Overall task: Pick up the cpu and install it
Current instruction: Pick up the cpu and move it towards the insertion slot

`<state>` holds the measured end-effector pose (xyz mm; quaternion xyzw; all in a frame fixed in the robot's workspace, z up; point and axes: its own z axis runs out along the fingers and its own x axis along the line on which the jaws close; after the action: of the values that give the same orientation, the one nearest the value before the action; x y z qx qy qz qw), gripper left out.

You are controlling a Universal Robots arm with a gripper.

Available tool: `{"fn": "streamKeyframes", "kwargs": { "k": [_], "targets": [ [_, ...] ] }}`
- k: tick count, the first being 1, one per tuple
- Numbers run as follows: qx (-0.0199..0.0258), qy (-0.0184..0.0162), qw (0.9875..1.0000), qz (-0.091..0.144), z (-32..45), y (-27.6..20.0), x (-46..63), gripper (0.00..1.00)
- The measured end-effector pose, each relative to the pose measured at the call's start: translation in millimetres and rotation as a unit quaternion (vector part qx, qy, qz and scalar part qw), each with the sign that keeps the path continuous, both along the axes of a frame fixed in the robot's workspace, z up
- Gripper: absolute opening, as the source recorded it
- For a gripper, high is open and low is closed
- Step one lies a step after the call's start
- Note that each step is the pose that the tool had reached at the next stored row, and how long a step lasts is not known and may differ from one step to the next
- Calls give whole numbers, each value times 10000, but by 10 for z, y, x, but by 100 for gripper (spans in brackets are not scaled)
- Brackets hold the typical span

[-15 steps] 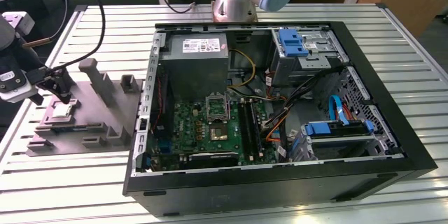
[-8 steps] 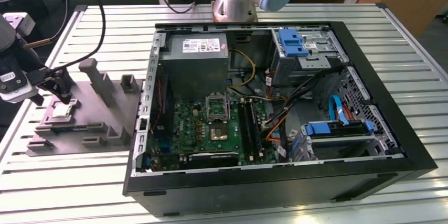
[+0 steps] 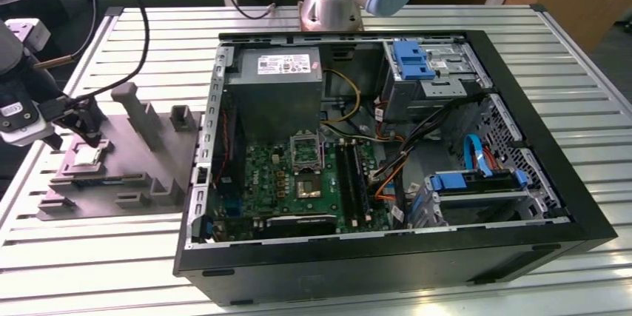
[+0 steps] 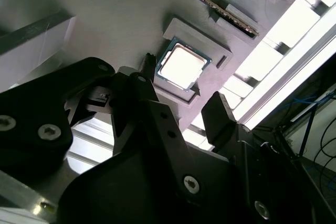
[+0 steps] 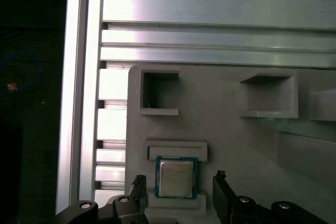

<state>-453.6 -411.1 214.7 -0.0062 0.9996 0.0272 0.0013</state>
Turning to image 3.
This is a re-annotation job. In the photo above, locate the RAM stick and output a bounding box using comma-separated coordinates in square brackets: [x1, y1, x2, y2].
[70, 178, 128, 187]

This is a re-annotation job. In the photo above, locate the black PC case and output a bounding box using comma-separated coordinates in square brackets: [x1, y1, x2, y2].
[170, 29, 620, 308]

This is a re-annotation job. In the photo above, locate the grey power supply unit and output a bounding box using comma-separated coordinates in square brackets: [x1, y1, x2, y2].
[224, 47, 325, 135]

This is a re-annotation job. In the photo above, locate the black RAM slot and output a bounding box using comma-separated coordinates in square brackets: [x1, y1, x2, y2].
[333, 139, 361, 227]

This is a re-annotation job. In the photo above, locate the silver CPU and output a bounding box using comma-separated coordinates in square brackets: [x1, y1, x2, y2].
[72, 147, 105, 167]

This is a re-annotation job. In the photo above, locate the grey low disk bay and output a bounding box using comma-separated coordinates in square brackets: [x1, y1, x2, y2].
[424, 167, 569, 226]

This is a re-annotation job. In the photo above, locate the white camera black label face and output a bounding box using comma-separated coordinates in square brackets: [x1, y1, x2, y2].
[0, 96, 52, 148]

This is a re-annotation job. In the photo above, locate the thick black camera cable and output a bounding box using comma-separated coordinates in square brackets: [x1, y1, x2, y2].
[38, 0, 152, 121]

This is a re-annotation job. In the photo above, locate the CPU socket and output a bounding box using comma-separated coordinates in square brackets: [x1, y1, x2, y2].
[294, 174, 325, 200]

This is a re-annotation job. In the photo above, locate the grey tall disk bay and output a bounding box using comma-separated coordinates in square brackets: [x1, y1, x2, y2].
[382, 39, 494, 121]

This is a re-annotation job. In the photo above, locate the metal socket cover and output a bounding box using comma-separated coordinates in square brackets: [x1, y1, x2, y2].
[289, 130, 326, 173]

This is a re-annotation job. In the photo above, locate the yellow wire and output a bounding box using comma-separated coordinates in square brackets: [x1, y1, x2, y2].
[318, 67, 361, 124]

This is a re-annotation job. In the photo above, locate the hard disk in blue carrier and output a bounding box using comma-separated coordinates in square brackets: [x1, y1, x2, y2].
[428, 169, 529, 195]

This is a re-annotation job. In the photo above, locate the blue disk carrier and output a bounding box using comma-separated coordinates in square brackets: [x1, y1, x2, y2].
[393, 40, 436, 81]

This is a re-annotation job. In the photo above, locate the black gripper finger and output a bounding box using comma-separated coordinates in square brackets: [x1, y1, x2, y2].
[68, 96, 108, 149]
[41, 118, 65, 152]

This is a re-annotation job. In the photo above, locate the black graphics card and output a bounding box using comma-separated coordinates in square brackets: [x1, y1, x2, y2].
[262, 213, 340, 238]

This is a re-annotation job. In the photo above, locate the black cable brown sleeve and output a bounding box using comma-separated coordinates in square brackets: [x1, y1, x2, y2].
[32, 0, 100, 70]

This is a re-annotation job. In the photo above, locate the orange wire bundle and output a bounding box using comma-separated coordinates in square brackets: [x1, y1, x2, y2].
[373, 167, 412, 204]

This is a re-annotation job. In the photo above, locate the black cable bundle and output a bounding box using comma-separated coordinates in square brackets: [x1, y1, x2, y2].
[369, 93, 485, 184]

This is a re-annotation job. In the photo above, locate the small grey wrist camera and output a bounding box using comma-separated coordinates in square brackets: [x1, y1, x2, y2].
[2, 17, 53, 52]

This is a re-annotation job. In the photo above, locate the grey parts rack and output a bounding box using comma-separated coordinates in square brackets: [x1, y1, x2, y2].
[34, 81, 206, 223]

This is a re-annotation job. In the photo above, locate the green motherboard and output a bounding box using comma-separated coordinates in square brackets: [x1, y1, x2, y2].
[204, 134, 396, 243]

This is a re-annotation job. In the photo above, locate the blue flat data wire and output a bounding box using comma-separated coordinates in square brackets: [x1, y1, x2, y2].
[462, 132, 494, 179]

